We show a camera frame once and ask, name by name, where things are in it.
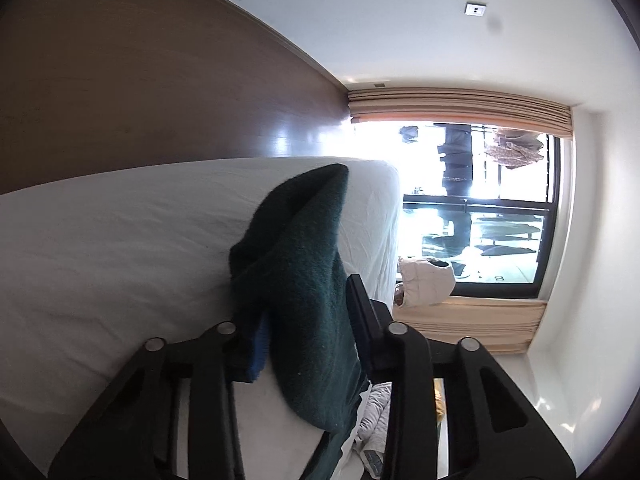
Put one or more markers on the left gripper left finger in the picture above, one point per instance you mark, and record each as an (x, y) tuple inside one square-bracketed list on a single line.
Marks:
[(169, 413)]

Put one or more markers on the dark green knit sweater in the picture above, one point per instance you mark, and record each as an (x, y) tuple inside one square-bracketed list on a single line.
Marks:
[(288, 293)]

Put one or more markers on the right beige curtain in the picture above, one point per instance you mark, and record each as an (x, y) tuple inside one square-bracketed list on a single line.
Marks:
[(502, 326)]

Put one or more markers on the beige curtain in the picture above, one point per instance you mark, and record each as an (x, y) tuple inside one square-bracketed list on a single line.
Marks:
[(461, 106), (502, 326)]

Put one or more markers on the folded grey duvet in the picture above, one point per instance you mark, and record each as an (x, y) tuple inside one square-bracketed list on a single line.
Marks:
[(371, 437)]

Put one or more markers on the beige puffer vest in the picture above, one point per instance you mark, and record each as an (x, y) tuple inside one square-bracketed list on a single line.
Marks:
[(423, 282)]

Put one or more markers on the white bed sheet mattress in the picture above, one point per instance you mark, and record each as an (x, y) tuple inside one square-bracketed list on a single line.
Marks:
[(92, 267)]

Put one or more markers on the black framed balcony door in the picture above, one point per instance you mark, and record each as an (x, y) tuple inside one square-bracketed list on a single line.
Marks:
[(499, 238)]

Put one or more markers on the dark hanging trousers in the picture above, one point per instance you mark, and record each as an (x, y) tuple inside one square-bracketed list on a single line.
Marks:
[(456, 152)]

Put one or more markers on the patterned hanging blouse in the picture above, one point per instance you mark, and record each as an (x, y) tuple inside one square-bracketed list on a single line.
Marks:
[(515, 148)]

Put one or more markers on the left beige curtain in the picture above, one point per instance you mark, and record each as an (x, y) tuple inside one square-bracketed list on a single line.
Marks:
[(461, 106)]

